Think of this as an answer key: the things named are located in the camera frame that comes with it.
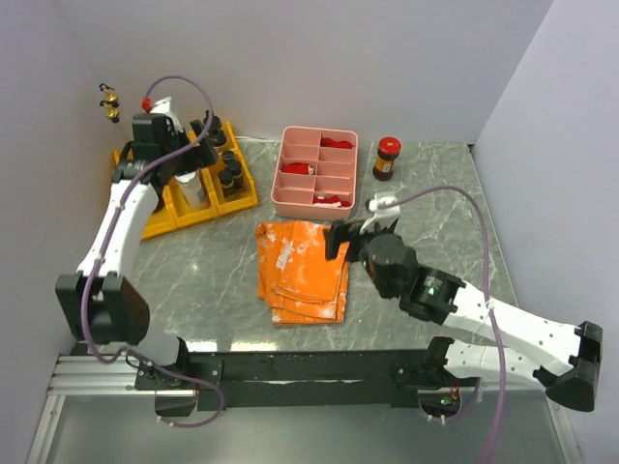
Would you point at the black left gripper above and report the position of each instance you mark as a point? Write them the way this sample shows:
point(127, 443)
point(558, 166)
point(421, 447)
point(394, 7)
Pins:
point(205, 156)

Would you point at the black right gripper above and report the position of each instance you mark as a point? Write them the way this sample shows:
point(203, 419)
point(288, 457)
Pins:
point(340, 231)

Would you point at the brass clamp wall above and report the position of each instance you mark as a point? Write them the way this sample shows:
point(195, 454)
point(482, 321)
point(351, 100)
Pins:
point(111, 110)
point(109, 92)

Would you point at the white bottle black cap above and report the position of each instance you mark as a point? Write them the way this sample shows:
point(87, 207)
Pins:
point(211, 121)

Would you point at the brown spice jar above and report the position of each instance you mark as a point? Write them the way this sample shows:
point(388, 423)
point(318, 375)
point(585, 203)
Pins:
point(218, 138)

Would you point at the dark brown jar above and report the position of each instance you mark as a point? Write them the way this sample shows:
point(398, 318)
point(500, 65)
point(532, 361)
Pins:
point(228, 183)

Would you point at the dark spice jar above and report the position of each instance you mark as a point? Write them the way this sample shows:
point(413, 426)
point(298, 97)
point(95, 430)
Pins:
point(235, 168)

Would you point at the red lid sauce jar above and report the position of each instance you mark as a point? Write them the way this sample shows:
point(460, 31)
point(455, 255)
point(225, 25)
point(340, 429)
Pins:
point(387, 151)

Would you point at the dark spice shaker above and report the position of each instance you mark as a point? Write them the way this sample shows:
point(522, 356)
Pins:
point(227, 157)

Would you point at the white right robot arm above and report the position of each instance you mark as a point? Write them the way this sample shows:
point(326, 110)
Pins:
point(563, 360)

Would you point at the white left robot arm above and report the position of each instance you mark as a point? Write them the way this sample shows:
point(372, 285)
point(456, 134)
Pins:
point(101, 306)

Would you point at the red white sock bottom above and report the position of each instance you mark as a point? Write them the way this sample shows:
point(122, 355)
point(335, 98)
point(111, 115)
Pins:
point(331, 201)

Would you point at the pink divided tray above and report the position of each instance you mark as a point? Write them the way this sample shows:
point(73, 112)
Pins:
point(335, 172)

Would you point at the orange tie-dye cloth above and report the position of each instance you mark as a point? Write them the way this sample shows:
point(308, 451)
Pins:
point(295, 279)

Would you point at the red sock middle compartment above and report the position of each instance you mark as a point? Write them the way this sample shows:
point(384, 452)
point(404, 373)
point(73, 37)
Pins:
point(299, 167)

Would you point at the red sock compartment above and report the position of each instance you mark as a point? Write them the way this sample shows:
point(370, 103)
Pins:
point(299, 167)
point(328, 142)

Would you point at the yellow plastic bin organizer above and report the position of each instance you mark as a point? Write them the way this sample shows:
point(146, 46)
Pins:
point(176, 213)

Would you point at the red sock top compartment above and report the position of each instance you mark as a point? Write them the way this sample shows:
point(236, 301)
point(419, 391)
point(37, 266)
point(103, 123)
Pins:
point(328, 142)

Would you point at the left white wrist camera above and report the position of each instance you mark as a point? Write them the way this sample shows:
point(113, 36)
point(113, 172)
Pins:
point(164, 107)

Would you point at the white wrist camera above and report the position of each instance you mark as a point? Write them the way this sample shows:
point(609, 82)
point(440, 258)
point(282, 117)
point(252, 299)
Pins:
point(384, 213)
point(164, 107)

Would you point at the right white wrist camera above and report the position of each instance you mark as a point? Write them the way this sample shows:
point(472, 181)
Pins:
point(384, 213)

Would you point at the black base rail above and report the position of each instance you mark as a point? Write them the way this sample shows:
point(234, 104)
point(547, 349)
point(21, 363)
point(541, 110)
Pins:
point(294, 379)

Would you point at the aluminium frame rail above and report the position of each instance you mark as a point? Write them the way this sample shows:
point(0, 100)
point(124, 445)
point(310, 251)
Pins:
point(85, 375)

